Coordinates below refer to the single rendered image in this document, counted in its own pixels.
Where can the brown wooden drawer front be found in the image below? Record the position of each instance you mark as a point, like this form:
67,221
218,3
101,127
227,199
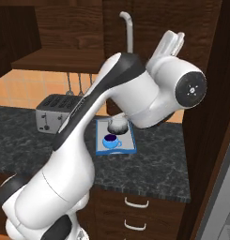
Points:
163,228
163,206

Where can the blue mug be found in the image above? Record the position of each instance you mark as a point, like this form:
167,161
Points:
110,143

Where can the tall brown wooden cabinet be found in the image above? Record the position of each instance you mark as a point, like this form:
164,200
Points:
210,93

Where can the silver toaster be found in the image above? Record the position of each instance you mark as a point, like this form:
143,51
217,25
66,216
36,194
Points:
50,116

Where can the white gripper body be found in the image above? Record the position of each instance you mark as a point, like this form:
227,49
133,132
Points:
169,45

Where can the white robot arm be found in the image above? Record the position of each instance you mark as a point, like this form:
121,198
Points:
72,162

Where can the grey kitchen appliance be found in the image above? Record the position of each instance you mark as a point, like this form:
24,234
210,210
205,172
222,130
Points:
221,203

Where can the blue tray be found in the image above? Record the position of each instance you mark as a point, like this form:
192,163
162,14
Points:
127,143

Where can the brown wooden cabinet door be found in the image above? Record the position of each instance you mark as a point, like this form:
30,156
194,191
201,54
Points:
150,18

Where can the grey hanging utensil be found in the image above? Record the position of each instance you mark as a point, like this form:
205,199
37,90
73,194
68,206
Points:
90,79
69,87
80,89

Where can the dark brown wall cabinet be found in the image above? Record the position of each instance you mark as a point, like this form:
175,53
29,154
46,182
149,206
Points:
13,34

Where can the brown wooden wall cabinet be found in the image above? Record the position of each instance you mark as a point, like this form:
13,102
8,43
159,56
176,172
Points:
69,28

